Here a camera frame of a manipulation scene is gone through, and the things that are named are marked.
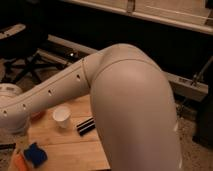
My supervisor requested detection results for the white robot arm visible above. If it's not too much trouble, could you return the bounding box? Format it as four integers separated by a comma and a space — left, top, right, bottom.
0, 44, 183, 171

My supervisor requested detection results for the orange ceramic bowl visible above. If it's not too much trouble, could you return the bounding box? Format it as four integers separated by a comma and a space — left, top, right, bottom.
31, 111, 45, 121

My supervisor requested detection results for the black and white striped block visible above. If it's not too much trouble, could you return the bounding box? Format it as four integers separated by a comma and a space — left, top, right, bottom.
76, 118, 95, 136

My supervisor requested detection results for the black office chair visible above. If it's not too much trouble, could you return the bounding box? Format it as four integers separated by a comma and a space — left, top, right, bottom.
0, 14, 62, 84

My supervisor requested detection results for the orange marker pen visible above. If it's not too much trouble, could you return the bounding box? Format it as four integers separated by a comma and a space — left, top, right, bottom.
14, 154, 29, 171

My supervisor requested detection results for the long metal rail beam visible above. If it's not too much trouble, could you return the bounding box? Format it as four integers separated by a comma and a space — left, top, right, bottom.
38, 35, 209, 102

